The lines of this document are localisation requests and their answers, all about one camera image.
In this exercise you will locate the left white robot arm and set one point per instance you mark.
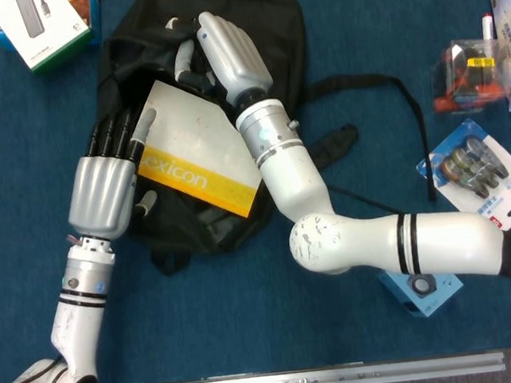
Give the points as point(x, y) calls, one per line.
point(77, 317)

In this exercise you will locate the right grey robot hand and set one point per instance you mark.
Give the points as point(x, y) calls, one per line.
point(233, 58)

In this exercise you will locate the white yellow Lexicon book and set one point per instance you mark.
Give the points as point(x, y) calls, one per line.
point(192, 143)

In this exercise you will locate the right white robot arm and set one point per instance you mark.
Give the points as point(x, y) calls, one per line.
point(290, 174)

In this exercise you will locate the light blue speaker box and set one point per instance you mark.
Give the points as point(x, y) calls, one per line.
point(428, 297)

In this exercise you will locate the white stick with red cap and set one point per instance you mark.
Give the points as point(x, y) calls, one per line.
point(487, 26)

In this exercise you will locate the white green adapter box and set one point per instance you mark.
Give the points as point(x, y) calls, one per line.
point(50, 34)

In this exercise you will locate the clear box with orange item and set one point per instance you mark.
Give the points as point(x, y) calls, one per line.
point(470, 75)

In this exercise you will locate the black fabric backpack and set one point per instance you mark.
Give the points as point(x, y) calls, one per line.
point(267, 32)

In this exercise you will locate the correction tape blister pack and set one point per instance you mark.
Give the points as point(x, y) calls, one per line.
point(470, 166)

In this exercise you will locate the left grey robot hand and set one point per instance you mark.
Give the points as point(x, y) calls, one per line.
point(99, 193)

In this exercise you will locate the aluminium profile rail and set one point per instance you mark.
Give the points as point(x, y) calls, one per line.
point(301, 382)

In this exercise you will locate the blue felt table cloth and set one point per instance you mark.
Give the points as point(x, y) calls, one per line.
point(205, 323)

